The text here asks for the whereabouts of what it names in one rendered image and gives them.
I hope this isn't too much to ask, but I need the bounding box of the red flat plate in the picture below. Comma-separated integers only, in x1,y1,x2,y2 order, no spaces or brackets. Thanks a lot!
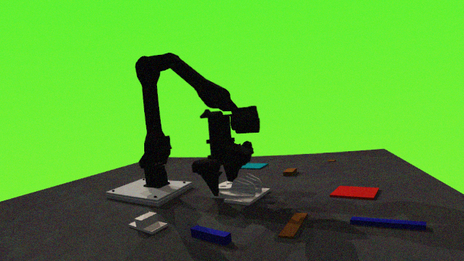
330,185,379,200

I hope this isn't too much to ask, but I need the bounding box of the brown flat rectangular plate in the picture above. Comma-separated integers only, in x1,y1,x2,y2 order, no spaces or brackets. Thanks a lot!
278,213,308,239

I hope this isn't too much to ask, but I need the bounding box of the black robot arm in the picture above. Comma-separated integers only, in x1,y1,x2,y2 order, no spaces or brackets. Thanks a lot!
135,53,261,188

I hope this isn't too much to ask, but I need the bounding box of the teal rectangular plate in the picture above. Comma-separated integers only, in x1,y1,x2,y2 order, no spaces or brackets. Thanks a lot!
240,163,268,170

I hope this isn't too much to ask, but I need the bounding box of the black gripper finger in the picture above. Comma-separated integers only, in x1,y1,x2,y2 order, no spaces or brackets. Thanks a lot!
223,163,242,182
197,171,222,197

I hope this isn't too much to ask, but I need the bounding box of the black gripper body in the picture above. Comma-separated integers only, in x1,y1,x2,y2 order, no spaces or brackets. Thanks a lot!
192,134,237,174

